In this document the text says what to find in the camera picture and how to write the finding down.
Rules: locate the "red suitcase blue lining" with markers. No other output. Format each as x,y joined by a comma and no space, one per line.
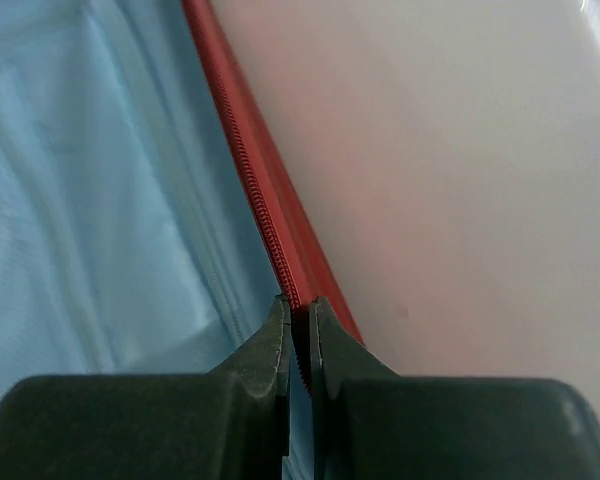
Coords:
147,222

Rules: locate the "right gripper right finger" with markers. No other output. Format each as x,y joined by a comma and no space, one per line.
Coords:
372,423

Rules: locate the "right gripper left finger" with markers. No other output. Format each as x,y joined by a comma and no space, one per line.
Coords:
230,423

